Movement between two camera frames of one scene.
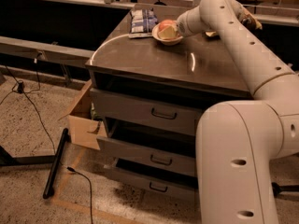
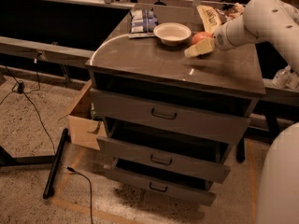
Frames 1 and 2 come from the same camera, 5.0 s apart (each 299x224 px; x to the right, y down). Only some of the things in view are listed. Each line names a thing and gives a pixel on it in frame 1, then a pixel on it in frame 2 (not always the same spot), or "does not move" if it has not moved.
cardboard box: x=85 y=128 does not move
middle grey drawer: x=149 y=156 does not move
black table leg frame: x=7 y=160 does not move
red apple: x=166 y=23 -> x=201 y=35
